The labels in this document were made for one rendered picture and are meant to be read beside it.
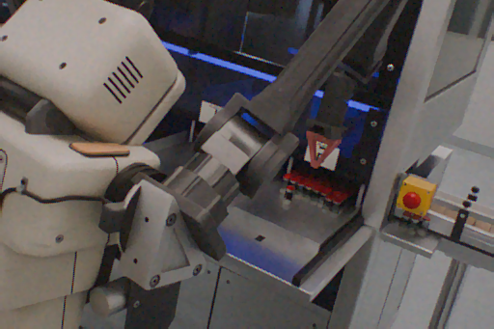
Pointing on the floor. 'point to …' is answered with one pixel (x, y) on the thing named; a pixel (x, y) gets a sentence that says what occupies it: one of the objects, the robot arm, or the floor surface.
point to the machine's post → (397, 140)
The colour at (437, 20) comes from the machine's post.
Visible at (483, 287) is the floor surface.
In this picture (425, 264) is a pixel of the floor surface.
